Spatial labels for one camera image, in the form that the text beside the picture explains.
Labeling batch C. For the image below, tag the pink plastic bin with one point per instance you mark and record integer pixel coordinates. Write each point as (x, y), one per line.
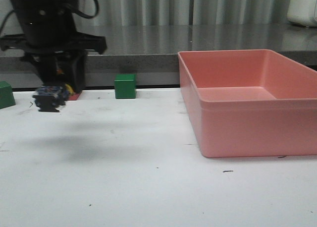
(246, 103)

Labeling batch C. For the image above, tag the green cube on left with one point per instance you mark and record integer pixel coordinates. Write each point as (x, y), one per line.
(6, 95)

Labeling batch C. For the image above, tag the yellow push button switch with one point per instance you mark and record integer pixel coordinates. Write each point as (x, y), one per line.
(50, 96)

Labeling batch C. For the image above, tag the grey curtain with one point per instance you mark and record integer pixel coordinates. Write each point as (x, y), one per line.
(180, 12)

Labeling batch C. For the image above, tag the white kitchen appliance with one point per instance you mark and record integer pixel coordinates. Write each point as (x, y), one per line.
(303, 12)

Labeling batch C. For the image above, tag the green cube near bin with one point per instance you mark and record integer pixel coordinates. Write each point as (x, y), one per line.
(125, 86)

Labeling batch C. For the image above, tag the grey stone counter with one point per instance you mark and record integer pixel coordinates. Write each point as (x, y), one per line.
(150, 52)

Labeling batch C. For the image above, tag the pink cube at back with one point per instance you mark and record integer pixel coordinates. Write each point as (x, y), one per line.
(74, 97)

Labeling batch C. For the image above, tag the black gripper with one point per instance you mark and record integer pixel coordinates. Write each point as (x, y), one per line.
(48, 28)

